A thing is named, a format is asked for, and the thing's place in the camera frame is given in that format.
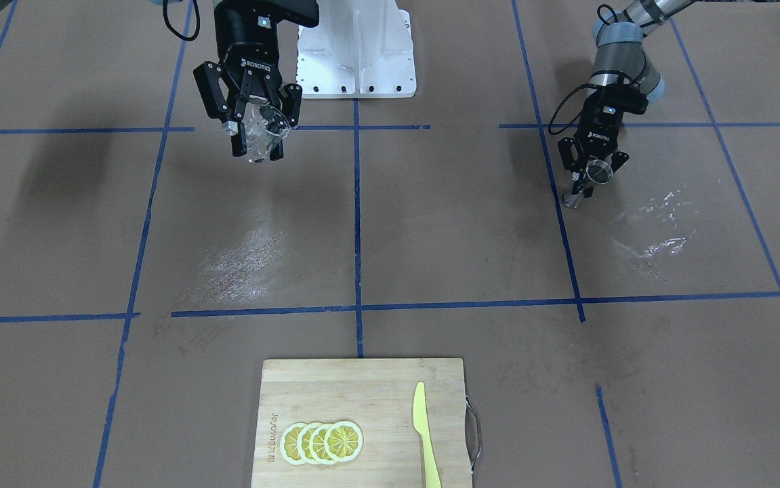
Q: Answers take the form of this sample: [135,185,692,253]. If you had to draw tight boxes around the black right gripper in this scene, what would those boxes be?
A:
[192,1,319,161]

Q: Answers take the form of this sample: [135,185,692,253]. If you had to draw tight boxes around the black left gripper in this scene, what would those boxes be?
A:
[557,84,648,198]

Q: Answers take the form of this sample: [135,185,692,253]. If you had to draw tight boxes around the steel measuring jigger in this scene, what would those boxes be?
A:
[561,159,615,208]

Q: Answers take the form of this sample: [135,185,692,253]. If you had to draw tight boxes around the clear glass cup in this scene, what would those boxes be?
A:
[241,98,272,163]

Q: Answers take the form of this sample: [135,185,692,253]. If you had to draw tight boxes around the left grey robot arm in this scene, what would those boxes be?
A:
[548,1,692,208]

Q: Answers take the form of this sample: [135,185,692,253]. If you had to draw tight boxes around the yellow plastic knife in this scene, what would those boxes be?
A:
[412,381,442,487]

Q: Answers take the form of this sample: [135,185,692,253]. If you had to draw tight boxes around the bamboo cutting board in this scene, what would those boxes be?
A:
[251,358,473,487]

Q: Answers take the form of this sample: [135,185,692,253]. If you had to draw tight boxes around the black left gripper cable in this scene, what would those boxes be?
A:
[548,3,621,136]

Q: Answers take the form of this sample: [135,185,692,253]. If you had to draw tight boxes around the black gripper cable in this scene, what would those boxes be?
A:
[162,0,202,43]
[548,3,621,136]

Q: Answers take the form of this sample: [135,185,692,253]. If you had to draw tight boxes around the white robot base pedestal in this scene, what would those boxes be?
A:
[295,1,417,100]

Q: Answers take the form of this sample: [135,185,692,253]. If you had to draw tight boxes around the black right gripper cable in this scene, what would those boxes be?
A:
[162,0,202,43]

